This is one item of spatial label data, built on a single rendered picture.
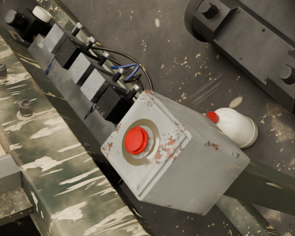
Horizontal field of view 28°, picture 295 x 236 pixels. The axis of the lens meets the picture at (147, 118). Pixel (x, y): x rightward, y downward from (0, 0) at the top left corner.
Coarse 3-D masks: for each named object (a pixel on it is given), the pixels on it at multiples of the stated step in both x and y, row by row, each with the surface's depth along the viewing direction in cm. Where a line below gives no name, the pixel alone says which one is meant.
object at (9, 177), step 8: (0, 160) 103; (8, 160) 103; (0, 168) 101; (8, 168) 101; (16, 168) 101; (0, 176) 100; (8, 176) 100; (16, 176) 101; (0, 184) 101; (8, 184) 102; (16, 184) 103; (0, 192) 102
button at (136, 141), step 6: (138, 126) 82; (132, 132) 82; (138, 132) 81; (144, 132) 81; (126, 138) 82; (132, 138) 82; (138, 138) 81; (144, 138) 81; (126, 144) 82; (132, 144) 82; (138, 144) 81; (144, 144) 81; (126, 150) 82; (132, 150) 81; (138, 150) 81
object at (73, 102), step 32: (0, 32) 135; (32, 32) 138; (64, 32) 126; (32, 64) 130; (64, 64) 123; (96, 64) 122; (64, 96) 124; (96, 96) 116; (128, 96) 115; (96, 128) 116
